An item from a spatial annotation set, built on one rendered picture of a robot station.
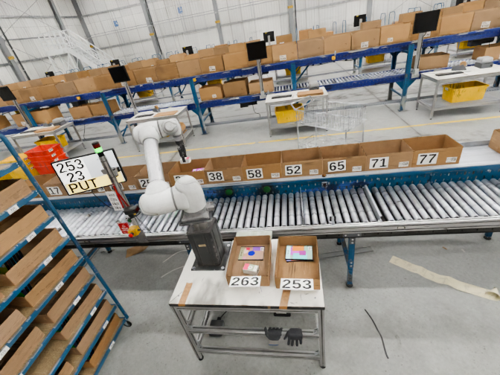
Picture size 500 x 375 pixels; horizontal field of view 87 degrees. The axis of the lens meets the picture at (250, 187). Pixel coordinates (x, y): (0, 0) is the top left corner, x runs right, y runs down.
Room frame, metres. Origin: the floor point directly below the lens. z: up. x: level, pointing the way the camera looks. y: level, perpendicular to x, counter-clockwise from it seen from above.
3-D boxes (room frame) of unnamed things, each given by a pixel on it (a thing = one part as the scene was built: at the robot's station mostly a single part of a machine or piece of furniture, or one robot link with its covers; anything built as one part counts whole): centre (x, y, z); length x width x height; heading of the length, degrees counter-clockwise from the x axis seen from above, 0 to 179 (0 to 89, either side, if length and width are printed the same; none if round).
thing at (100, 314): (1.38, 1.57, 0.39); 0.40 x 0.30 x 0.10; 168
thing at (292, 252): (1.34, -0.26, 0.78); 0.19 x 0.14 x 0.02; 74
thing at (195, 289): (1.31, 0.12, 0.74); 1.00 x 0.58 x 0.03; 77
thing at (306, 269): (1.25, -0.23, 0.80); 0.38 x 0.28 x 0.10; 165
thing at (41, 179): (3.00, 2.50, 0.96); 0.39 x 0.29 x 0.17; 79
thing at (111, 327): (1.38, 1.57, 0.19); 0.40 x 0.30 x 0.10; 169
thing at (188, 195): (1.47, 0.40, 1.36); 0.18 x 0.16 x 0.22; 100
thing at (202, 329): (1.31, 0.12, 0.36); 1.00 x 0.58 x 0.72; 77
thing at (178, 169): (2.59, 0.59, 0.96); 0.39 x 0.29 x 0.17; 78
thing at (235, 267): (1.35, 0.09, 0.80); 0.38 x 0.28 x 0.10; 168
